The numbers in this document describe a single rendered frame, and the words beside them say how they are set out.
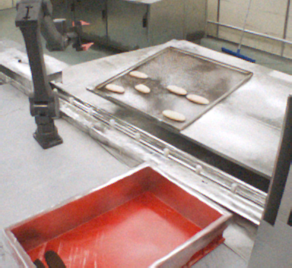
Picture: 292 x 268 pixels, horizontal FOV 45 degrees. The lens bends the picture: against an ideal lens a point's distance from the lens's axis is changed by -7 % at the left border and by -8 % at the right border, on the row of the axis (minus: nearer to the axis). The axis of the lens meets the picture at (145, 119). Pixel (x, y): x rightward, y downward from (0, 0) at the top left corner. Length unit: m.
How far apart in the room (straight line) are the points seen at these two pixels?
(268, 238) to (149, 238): 0.33
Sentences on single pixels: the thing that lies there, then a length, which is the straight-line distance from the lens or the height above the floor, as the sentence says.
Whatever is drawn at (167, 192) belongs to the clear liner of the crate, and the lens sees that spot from 1.06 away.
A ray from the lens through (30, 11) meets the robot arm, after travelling 1.21.
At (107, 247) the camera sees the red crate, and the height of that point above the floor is 0.82.
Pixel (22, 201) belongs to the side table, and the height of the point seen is 0.82.
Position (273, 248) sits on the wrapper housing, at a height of 0.95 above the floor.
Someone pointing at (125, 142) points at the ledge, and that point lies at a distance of 1.30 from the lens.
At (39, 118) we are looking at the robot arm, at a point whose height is 0.93.
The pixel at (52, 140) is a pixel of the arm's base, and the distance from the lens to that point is 1.40.
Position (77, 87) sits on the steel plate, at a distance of 1.86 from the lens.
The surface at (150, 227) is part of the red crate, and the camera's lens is 1.02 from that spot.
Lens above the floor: 1.55
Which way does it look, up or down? 29 degrees down
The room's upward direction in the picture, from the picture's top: straight up
